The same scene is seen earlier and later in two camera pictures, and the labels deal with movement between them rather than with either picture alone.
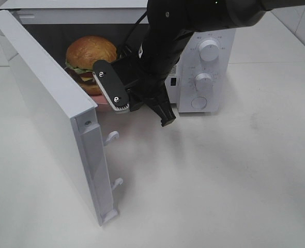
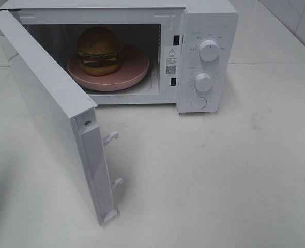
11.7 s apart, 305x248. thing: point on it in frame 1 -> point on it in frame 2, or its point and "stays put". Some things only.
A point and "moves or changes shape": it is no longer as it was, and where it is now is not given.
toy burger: x=81 y=52 moves or changes shape
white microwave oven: x=68 y=115 stays put
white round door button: x=199 y=102 stays put
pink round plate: x=103 y=105 -> x=134 y=64
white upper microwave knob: x=209 y=50 stays put
